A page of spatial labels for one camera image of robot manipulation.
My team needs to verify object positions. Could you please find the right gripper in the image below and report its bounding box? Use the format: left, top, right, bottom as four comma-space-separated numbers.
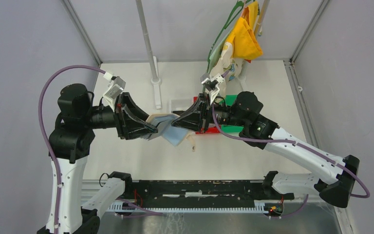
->
172, 92, 247, 134

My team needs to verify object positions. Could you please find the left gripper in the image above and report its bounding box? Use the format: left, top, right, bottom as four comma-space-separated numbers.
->
84, 90, 159, 138

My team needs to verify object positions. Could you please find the tan leather card holder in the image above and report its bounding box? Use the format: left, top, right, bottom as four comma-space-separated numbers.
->
141, 113, 196, 152

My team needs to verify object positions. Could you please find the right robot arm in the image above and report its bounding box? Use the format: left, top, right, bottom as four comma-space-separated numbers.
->
172, 91, 360, 208

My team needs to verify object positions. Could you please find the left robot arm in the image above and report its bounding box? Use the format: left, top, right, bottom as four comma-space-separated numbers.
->
39, 83, 158, 234

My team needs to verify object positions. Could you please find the red plastic bin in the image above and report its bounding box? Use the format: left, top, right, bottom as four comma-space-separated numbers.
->
194, 96, 219, 134

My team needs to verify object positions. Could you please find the white stand pole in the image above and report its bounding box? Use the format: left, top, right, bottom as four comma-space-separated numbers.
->
135, 0, 163, 110

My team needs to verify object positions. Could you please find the patterned white cloth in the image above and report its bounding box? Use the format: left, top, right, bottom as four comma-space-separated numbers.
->
209, 41, 243, 97

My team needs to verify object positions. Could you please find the yellow cloth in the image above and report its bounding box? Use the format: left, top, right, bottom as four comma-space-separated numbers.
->
225, 1, 263, 61

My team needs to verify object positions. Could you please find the green clothes hanger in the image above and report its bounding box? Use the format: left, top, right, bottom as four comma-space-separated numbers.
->
206, 0, 255, 73

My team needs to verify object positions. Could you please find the right stand pole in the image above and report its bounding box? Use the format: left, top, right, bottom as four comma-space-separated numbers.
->
236, 0, 270, 91

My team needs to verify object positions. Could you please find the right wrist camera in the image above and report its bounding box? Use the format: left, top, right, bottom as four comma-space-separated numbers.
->
201, 73, 225, 104

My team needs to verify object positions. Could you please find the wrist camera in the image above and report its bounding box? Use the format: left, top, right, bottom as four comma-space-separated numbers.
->
102, 72, 126, 112
201, 73, 225, 104

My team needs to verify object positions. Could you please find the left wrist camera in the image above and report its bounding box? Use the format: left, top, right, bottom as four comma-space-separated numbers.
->
102, 72, 126, 112

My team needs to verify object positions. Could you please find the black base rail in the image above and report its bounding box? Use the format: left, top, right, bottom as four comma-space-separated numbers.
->
122, 180, 295, 208

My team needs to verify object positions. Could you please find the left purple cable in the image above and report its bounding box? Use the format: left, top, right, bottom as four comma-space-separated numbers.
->
37, 65, 109, 234

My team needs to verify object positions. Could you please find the white cable duct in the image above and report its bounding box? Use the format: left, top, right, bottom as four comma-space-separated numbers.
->
107, 201, 268, 214

